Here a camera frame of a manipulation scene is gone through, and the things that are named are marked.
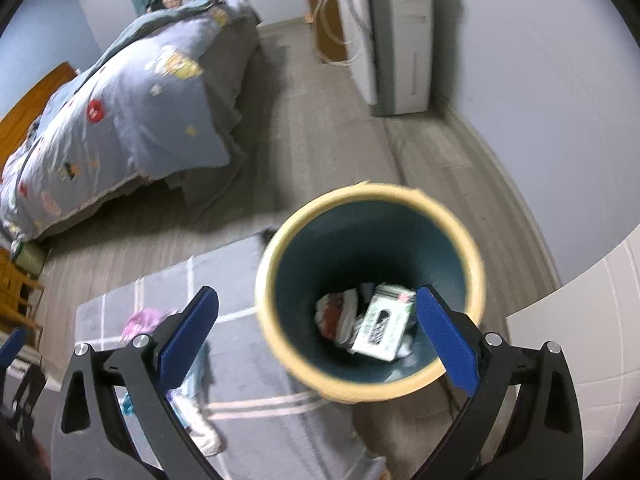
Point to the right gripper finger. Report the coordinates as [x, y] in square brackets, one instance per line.
[543, 438]

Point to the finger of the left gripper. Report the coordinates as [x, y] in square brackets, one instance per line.
[90, 439]

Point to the purple snack wrapper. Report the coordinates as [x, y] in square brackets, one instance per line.
[143, 322]

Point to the white tissue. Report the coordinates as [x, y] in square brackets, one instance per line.
[407, 349]

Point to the grey Coltalin medicine box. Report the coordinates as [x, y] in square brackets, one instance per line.
[385, 323]

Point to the blue face mask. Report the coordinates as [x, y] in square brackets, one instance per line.
[185, 400]

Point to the yellow rimmed teal trash bin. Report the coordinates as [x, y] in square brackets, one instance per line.
[358, 238]

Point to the grey checked rug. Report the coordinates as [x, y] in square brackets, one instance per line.
[271, 426]

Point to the small wooden stool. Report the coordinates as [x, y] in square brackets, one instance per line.
[19, 300]

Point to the green small bin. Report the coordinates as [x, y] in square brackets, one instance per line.
[28, 257]

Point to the wooden bed headboard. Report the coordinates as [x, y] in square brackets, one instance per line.
[14, 127]

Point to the blue patterned duvet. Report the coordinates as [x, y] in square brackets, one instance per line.
[159, 104]

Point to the white air purifier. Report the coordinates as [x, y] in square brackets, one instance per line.
[390, 52]

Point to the wooden side cabinet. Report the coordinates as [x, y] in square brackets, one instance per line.
[324, 20]

